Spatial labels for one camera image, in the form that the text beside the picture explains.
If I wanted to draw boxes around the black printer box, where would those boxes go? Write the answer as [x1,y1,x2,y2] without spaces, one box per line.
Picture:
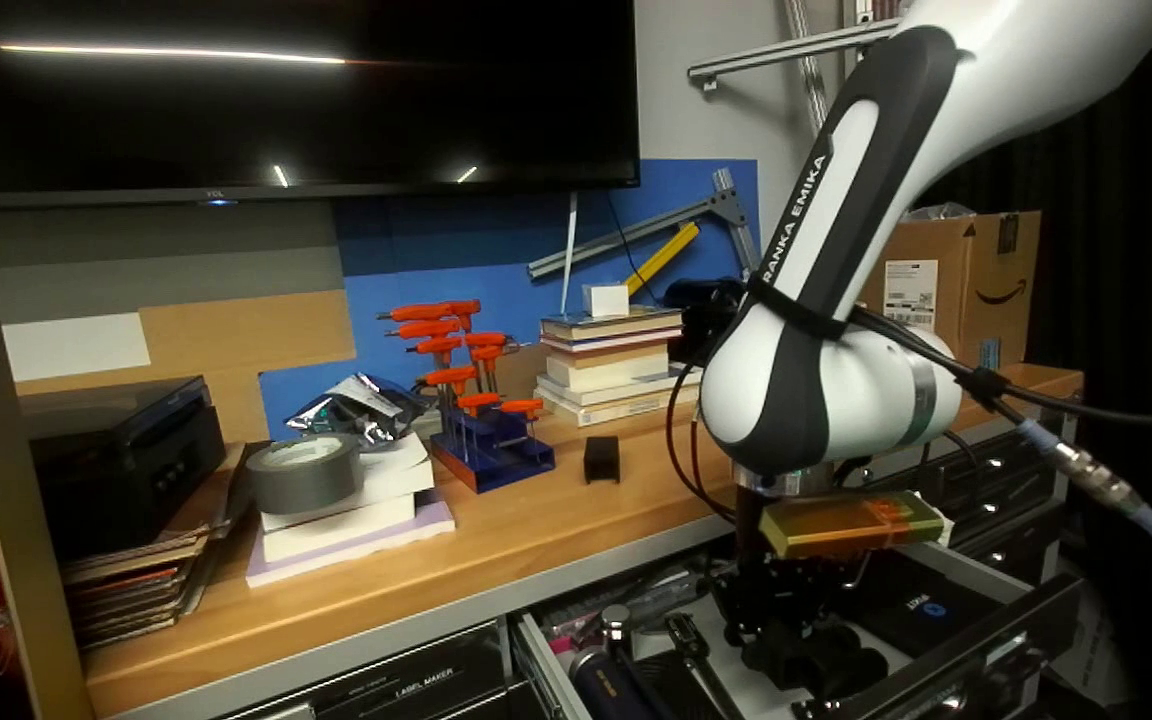
[19,377,231,563]

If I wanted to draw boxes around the brown cork panel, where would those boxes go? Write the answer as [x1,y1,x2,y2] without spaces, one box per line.
[11,288,362,451]

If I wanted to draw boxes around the thick white book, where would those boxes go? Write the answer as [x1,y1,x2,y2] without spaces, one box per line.
[557,342,676,400]

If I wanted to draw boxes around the black binder stack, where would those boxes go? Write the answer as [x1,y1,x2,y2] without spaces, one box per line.
[59,444,260,657]

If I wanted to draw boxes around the white book stack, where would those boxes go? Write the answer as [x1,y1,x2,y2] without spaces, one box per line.
[254,434,446,568]

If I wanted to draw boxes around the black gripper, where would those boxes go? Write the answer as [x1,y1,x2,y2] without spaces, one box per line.
[716,464,876,659]

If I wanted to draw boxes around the claw hammer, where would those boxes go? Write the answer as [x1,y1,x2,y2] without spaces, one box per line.
[526,165,764,286]

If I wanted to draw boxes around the crinkled foil packets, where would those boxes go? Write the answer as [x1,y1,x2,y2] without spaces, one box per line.
[285,374,423,451]

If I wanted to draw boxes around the black curtain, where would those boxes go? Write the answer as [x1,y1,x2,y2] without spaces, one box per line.
[919,0,1152,720]

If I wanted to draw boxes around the black drawer cabinet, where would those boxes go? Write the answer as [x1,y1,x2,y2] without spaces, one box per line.
[109,395,1088,720]

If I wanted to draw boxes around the metal wall rail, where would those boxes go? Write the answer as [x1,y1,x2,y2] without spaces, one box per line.
[685,12,907,97]

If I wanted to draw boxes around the black rectangular case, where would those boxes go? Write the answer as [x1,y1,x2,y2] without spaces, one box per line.
[571,643,700,720]

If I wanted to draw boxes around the dark blue flat box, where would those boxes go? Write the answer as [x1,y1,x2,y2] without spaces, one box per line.
[839,546,1010,657]

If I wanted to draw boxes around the white paper sheet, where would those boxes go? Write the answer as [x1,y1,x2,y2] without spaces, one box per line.
[0,314,156,387]

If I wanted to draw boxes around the lilac flat board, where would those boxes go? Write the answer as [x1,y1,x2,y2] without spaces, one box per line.
[245,492,459,591]

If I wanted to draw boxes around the black metal drawer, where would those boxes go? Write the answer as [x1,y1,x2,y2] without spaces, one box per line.
[509,531,1088,720]

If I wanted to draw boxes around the yellow spirit level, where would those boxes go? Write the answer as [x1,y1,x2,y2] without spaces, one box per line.
[619,217,707,302]

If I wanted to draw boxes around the small white box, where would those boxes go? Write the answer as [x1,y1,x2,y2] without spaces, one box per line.
[586,281,633,325]

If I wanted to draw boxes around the wide pale book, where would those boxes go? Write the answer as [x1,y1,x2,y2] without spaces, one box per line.
[528,368,713,434]

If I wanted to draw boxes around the beige upright post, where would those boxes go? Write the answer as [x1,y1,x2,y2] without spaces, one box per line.
[0,158,98,720]

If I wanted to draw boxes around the chunky black plastic part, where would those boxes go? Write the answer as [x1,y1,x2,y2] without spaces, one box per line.
[741,619,893,708]

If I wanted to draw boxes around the dark cover book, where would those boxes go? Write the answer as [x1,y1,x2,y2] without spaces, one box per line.
[536,308,688,357]

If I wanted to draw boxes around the large black television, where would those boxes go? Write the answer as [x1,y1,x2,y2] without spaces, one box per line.
[0,0,645,211]

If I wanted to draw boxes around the orange T-handle hex key set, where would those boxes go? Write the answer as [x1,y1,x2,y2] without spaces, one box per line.
[381,295,562,496]

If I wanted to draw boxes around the blue wall panel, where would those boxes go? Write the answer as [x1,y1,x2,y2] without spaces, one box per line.
[255,158,764,444]

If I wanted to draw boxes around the silver metal bowl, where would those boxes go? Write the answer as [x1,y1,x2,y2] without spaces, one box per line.
[245,434,368,525]

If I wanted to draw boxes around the cardboard shipping box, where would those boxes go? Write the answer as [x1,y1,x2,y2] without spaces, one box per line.
[862,207,1050,383]

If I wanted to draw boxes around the thin white rod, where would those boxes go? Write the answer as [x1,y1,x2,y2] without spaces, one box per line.
[557,192,586,325]

